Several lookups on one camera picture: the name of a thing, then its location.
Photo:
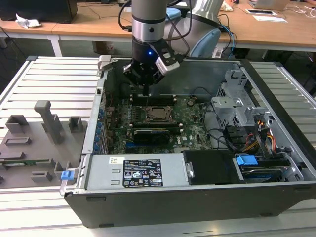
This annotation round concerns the silver CPU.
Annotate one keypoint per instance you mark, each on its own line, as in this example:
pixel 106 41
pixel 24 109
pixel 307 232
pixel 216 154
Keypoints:
pixel 160 113

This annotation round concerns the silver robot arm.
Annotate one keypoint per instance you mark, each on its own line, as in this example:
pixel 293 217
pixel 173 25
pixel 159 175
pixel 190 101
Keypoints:
pixel 148 19

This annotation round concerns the black RAM slot bank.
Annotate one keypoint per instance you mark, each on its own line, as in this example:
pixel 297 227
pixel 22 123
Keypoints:
pixel 160 100
pixel 158 125

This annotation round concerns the CPU socket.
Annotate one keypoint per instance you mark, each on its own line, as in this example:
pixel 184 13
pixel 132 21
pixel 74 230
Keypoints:
pixel 146 121

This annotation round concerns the brown cardboard box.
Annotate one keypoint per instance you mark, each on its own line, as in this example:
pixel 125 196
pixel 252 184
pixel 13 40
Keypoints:
pixel 101 47

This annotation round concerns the wooden desk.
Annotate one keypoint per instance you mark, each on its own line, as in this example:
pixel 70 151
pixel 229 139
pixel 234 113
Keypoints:
pixel 98 24

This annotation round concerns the black graphics card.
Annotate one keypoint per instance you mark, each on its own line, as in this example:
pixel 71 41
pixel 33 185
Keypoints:
pixel 151 137

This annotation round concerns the white power strip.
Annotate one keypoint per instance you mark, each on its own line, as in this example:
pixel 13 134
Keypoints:
pixel 217 53

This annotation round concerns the green motherboard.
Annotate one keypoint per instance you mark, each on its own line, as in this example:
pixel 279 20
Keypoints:
pixel 195 133

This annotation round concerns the silver metal drive cage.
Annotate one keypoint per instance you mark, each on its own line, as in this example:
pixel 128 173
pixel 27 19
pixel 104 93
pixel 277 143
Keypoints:
pixel 227 108

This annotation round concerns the patterned cloth bag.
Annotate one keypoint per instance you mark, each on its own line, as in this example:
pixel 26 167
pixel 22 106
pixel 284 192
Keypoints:
pixel 225 6

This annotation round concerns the black box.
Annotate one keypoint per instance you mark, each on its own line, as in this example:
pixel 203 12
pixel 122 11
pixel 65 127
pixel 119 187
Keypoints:
pixel 37 10

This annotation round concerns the grey power supply unit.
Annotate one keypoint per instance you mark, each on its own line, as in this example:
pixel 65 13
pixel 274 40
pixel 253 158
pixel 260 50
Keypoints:
pixel 103 172

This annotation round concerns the crumpled white paper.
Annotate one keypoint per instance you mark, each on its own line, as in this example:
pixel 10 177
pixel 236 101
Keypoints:
pixel 27 22

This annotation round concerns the black plastic shroud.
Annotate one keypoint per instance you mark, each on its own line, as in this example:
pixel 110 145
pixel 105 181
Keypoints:
pixel 212 168

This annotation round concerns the white tablet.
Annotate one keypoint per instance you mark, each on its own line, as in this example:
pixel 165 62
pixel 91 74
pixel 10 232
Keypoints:
pixel 259 11

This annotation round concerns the blue case latch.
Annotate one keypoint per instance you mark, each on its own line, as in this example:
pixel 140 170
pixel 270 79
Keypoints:
pixel 67 175

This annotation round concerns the white paper sheet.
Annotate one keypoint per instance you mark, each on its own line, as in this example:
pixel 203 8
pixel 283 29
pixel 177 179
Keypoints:
pixel 269 18

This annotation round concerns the grey parts rack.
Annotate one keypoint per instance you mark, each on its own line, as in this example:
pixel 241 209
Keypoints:
pixel 32 145

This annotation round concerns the silver laptop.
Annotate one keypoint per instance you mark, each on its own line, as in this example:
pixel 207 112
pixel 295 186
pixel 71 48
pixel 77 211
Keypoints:
pixel 271 3

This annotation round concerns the blue disk carrier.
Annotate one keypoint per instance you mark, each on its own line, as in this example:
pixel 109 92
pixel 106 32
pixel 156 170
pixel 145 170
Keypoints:
pixel 245 161

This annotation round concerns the black and grey PC case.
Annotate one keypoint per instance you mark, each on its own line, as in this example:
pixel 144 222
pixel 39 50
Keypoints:
pixel 172 207

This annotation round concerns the green RAM stick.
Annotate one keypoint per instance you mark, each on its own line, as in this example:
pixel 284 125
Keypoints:
pixel 27 162

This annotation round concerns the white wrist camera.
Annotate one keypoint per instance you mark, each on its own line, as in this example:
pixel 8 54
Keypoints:
pixel 168 65

